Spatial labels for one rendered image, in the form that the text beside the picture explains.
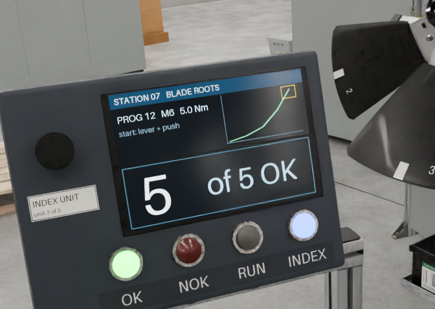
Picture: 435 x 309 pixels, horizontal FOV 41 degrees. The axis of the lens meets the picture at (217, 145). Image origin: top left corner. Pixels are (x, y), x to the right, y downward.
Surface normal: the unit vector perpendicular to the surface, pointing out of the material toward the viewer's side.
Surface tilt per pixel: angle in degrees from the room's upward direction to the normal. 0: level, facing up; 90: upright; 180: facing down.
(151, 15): 90
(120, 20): 90
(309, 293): 0
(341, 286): 90
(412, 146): 49
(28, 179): 75
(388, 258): 0
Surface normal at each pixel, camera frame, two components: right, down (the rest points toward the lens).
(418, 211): -0.95, 0.16
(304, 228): 0.21, 0.09
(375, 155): -0.51, -0.35
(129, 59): 0.61, 0.22
